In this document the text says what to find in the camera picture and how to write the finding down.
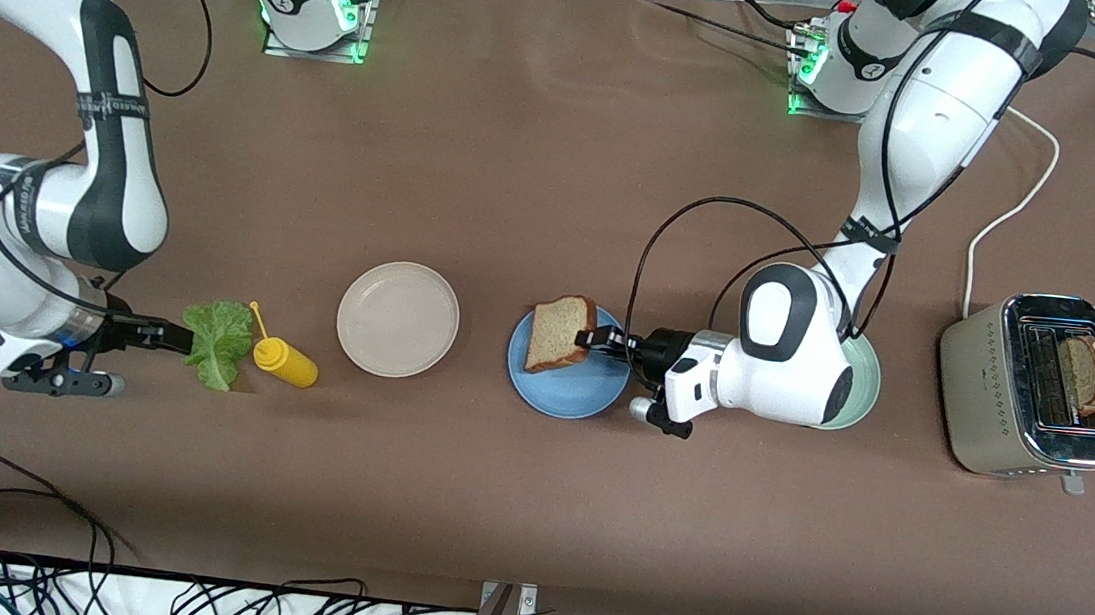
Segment white toaster power cord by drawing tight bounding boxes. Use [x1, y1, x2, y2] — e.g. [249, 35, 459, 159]
[960, 103, 1065, 328]

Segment looped black cable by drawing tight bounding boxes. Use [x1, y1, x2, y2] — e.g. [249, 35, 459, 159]
[277, 571, 373, 615]

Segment black base cable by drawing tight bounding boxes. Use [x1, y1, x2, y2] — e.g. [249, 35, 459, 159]
[623, 0, 824, 63]

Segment green plate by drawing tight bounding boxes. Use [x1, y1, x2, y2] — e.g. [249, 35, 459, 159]
[812, 329, 886, 437]

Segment green lettuce leaf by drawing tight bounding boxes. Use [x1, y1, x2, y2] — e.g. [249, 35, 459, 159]
[175, 297, 257, 395]

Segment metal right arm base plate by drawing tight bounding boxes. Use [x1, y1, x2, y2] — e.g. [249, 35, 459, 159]
[260, 0, 382, 68]

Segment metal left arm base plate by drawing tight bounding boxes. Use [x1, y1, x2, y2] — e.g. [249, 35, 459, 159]
[782, 25, 901, 129]

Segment arched black cable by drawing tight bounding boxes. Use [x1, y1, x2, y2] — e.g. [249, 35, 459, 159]
[0, 486, 120, 603]

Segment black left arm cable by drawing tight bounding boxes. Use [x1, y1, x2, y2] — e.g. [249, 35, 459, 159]
[623, 0, 1095, 403]

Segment beige plate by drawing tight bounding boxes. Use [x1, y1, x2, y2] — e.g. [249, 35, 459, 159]
[331, 255, 466, 385]

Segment yellow squeeze bottle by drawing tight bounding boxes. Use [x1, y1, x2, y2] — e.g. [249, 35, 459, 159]
[242, 300, 326, 391]

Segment brown bread slice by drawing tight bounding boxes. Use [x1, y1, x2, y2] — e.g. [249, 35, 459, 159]
[523, 290, 603, 381]
[1050, 333, 1095, 419]

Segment blue plate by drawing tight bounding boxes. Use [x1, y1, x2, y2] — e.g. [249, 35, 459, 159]
[501, 296, 639, 426]

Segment beige chrome toaster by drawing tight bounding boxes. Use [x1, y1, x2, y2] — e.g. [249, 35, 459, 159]
[927, 284, 1095, 499]

